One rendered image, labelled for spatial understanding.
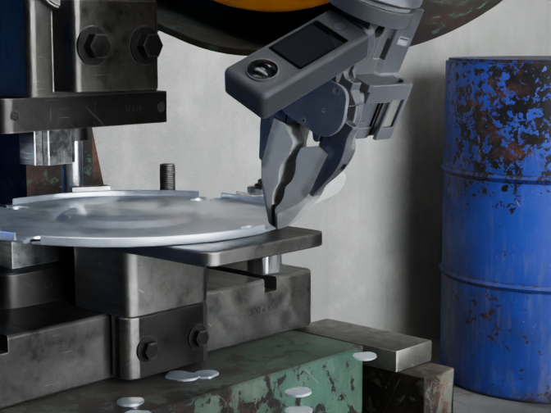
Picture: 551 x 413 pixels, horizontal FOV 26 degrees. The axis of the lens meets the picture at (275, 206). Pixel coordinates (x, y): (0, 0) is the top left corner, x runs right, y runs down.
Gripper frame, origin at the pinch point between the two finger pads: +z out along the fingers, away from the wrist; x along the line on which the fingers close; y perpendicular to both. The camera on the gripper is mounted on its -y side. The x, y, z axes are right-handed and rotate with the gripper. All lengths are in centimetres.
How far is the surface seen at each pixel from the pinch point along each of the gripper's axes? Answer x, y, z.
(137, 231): 6.6, -8.5, 4.4
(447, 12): 12.8, 35.9, -13.2
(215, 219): 6.2, 0.6, 4.3
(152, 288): 5.2, -5.9, 9.8
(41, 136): 25.0, -4.6, 5.6
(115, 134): 122, 106, 65
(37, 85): 21.3, -10.1, -1.8
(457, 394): 54, 188, 113
